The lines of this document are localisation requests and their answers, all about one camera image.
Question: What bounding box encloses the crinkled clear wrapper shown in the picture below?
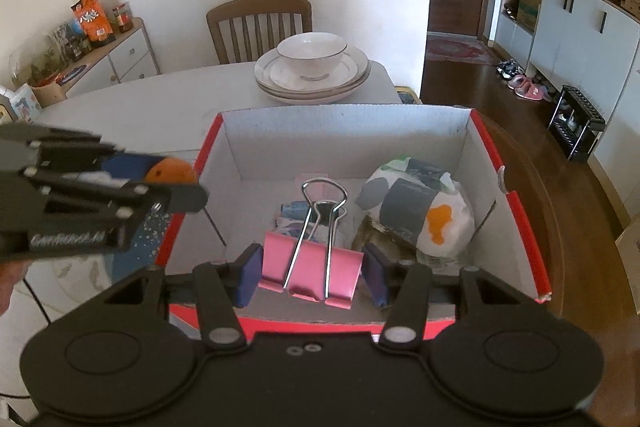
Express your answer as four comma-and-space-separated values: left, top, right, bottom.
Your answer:
350, 214, 416, 258

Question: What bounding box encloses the red-lidded jar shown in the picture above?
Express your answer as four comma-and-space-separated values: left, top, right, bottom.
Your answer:
111, 3, 133, 34

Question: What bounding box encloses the orange snack bag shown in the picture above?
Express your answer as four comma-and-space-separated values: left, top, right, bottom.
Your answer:
71, 0, 116, 45

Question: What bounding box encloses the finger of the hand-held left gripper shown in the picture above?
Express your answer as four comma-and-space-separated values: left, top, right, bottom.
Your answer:
0, 124, 156, 182
20, 167, 210, 220

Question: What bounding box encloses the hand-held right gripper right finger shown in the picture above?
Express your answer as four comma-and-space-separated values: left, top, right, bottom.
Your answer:
362, 243, 551, 352

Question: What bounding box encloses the small orange ball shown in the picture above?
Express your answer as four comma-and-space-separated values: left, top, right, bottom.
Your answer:
145, 158, 198, 186

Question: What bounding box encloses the printed cardboard box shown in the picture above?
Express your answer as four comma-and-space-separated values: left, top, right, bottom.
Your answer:
515, 0, 544, 30

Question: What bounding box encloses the small white printed packet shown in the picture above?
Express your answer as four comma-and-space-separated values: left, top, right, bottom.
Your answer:
274, 201, 347, 249

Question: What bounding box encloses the white marble desktop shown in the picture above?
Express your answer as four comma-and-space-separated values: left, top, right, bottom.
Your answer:
0, 59, 397, 358

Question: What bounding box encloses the black cable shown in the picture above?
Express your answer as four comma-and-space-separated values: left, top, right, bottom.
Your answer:
0, 277, 52, 408

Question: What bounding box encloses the red patterned rug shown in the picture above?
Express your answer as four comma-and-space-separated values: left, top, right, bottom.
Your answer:
425, 38, 494, 66

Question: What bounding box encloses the pair of pink shoes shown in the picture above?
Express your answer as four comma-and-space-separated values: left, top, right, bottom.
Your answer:
507, 75, 553, 102

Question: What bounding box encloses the small cardboard box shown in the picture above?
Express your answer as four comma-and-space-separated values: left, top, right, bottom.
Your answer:
30, 79, 68, 106

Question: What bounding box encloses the red cardboard box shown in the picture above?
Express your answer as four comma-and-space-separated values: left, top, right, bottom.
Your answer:
167, 103, 552, 343

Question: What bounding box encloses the black shoe rack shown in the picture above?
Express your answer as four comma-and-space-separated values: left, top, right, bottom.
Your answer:
547, 85, 606, 163

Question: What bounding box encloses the dotted tissue pack grey band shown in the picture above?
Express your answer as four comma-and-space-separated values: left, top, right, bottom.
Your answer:
356, 155, 476, 260

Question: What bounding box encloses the wooden chair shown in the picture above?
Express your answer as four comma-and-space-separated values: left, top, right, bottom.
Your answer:
206, 0, 313, 65

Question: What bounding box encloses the white gold-rimmed plate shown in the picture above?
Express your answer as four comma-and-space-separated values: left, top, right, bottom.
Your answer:
262, 89, 362, 107
254, 44, 371, 96
255, 72, 372, 102

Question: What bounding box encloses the white gold-rimmed bowl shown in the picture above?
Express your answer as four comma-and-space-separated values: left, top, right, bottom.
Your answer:
276, 32, 347, 82

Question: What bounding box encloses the white wooden sideboard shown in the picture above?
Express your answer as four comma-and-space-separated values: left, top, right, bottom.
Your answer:
30, 18, 161, 100

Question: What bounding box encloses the light blue wall cabinet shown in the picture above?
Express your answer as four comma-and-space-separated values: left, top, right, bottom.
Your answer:
492, 0, 640, 228

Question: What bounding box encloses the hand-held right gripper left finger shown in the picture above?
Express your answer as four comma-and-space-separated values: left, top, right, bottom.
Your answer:
70, 243, 264, 352

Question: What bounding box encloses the pink binder clip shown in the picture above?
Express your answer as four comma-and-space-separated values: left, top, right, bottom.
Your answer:
257, 178, 365, 310

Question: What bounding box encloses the printed card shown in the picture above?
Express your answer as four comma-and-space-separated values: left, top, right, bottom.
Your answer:
5, 84, 44, 124

